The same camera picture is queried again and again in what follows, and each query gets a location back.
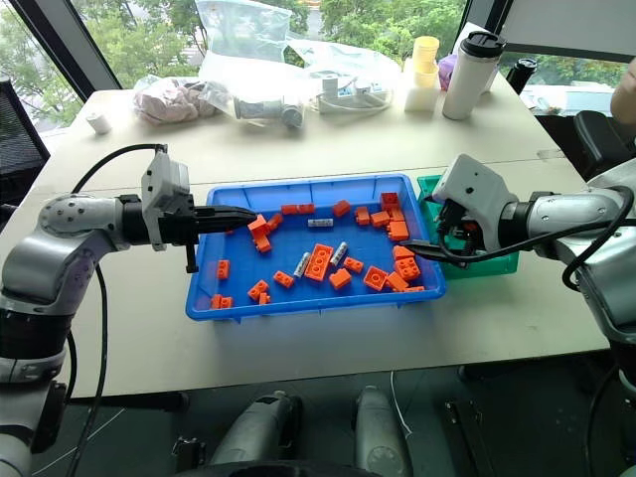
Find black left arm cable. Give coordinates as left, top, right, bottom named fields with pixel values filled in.
left=64, top=142, right=170, bottom=477

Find grey cylindrical device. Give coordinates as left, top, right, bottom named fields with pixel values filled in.
left=233, top=95, right=305, bottom=130

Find grey rounded robot leg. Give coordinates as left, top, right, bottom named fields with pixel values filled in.
left=353, top=385, right=414, bottom=477
left=207, top=389, right=304, bottom=471

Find pink bag of items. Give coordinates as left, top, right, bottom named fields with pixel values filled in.
left=132, top=76, right=235, bottom=126

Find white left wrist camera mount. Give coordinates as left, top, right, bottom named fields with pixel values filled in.
left=140, top=150, right=194, bottom=250

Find clear plastic bag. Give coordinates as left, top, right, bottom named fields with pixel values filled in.
left=194, top=0, right=401, bottom=131

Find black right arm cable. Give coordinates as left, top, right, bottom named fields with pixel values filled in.
left=435, top=184, right=636, bottom=294

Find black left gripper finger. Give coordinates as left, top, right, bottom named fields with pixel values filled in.
left=206, top=217, right=254, bottom=234
left=206, top=205, right=257, bottom=223

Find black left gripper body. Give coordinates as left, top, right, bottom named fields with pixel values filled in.
left=157, top=202, right=213, bottom=274

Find black table leg bracket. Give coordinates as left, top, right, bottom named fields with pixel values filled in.
left=443, top=397, right=501, bottom=477

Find white tumbler with black lid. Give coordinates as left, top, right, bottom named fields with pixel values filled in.
left=441, top=30, right=508, bottom=122

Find orange plastic toy brick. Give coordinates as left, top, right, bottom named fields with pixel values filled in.
left=303, top=242, right=334, bottom=282

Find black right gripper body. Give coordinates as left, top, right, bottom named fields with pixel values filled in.
left=436, top=198, right=487, bottom=255

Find blue plastic tray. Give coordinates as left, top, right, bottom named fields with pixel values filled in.
left=185, top=172, right=449, bottom=322

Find thin white cable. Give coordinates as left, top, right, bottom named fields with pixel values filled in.
left=389, top=369, right=414, bottom=439

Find white power adapter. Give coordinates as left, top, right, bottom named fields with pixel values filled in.
left=316, top=74, right=395, bottom=115

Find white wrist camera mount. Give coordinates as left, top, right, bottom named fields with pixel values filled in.
left=140, top=150, right=194, bottom=250
left=430, top=153, right=519, bottom=249

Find yellow stacked cups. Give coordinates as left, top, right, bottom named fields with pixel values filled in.
left=412, top=35, right=442, bottom=91

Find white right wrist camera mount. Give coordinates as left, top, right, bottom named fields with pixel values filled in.
left=430, top=153, right=519, bottom=249

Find purple bag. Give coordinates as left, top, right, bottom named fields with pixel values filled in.
left=436, top=54, right=457, bottom=93

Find small white cup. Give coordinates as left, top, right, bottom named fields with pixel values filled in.
left=85, top=112, right=112, bottom=136

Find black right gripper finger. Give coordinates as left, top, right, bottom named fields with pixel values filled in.
left=410, top=246, right=451, bottom=263
left=399, top=238, right=444, bottom=253

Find black office chair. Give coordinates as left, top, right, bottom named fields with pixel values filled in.
left=572, top=109, right=636, bottom=183

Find white plastic block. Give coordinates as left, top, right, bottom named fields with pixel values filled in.
left=402, top=56, right=442, bottom=117

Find green plastic bin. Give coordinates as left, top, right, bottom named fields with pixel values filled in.
left=415, top=173, right=521, bottom=280

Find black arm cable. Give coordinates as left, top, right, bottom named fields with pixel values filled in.
left=64, top=142, right=170, bottom=477
left=435, top=184, right=636, bottom=294

